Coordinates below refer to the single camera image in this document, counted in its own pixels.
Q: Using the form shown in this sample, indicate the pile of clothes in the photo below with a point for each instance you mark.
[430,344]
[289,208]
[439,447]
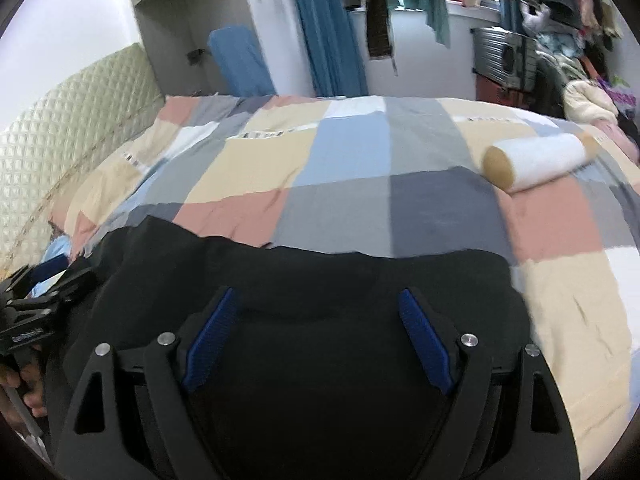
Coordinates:
[595,50]

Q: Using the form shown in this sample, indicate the black padded jacket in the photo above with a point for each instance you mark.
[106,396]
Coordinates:
[325,310]

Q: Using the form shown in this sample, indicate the cream duvet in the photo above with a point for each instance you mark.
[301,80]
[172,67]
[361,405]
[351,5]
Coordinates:
[590,102]

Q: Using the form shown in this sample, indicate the dark red suitcase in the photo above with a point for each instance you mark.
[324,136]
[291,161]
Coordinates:
[500,91]

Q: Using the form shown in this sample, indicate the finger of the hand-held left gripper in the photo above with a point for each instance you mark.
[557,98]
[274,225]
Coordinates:
[47,267]
[75,282]

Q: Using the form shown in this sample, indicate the pink blanket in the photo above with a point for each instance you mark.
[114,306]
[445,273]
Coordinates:
[617,140]

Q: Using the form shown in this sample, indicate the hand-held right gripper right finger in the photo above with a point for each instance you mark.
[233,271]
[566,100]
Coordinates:
[427,340]

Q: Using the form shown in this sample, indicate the hanging teal cloth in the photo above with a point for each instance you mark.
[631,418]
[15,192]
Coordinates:
[430,10]

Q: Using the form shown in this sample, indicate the checked pastel bedspread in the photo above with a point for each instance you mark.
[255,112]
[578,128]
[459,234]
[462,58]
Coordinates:
[350,160]

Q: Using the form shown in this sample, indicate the hanging plaid scarf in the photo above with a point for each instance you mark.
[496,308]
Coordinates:
[379,25]

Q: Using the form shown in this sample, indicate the quilted cream headboard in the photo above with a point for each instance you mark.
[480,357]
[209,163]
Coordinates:
[65,135]

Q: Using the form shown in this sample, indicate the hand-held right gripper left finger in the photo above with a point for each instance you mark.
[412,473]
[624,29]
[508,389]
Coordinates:
[207,340]

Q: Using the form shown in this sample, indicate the blue padded board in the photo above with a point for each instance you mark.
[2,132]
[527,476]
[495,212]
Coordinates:
[240,62]

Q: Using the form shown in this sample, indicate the person's left hand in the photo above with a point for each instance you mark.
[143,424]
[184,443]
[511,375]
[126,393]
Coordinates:
[32,390]

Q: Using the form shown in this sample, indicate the blue curtain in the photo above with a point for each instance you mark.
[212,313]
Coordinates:
[330,45]

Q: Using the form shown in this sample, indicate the silver suitcase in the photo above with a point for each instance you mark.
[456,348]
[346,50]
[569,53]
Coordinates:
[502,55]

